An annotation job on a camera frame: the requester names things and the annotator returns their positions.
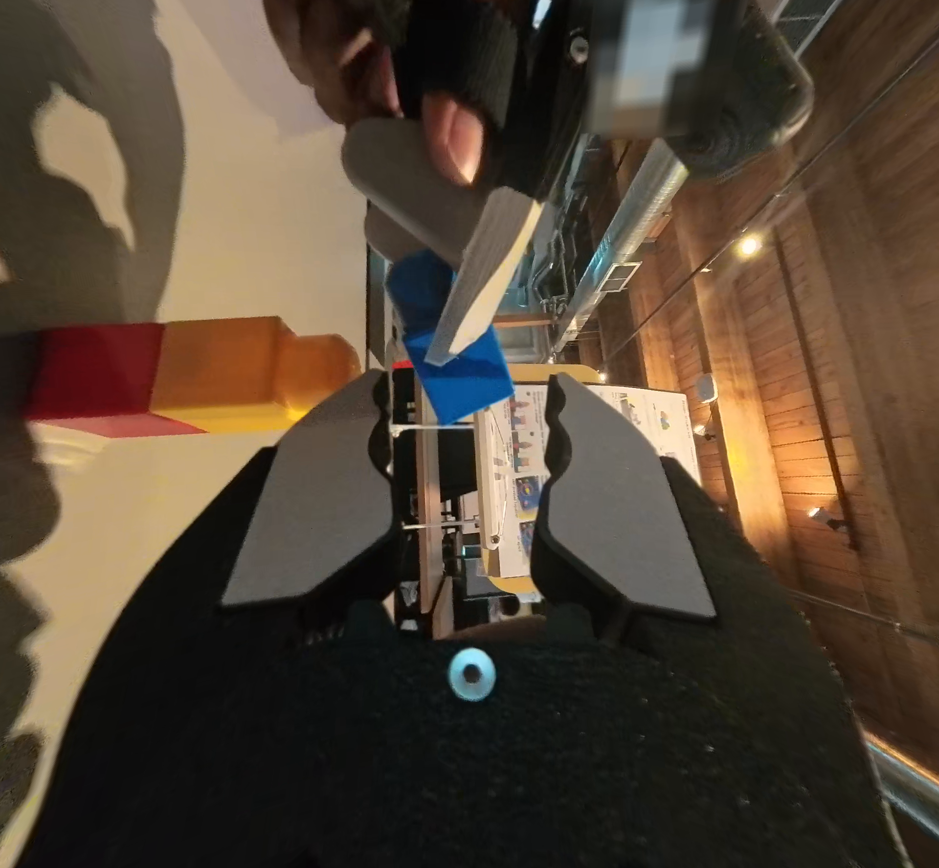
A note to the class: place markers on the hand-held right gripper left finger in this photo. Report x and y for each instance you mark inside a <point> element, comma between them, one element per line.
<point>315,516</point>

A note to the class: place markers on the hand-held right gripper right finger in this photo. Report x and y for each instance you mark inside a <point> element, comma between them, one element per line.
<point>623,516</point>

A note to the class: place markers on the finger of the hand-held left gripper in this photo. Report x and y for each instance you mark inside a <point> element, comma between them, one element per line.
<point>381,237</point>
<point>488,259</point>

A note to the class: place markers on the blue building block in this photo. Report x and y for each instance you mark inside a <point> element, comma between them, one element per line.
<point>469,383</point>

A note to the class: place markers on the yellow single-stud block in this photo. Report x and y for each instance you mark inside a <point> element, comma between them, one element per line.
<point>220,361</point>

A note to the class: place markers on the red single-stud block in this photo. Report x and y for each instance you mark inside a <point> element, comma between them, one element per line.
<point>95,369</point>

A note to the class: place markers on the person's left hand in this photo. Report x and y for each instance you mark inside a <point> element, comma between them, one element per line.
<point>330,75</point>

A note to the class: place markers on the wooden instruction poster board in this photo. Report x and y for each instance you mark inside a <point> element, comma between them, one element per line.
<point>638,435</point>

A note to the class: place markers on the ceiling lamp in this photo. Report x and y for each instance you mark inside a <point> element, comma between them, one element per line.
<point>749,245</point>

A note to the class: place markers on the silver air duct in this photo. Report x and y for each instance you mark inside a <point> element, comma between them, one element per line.
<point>645,207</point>

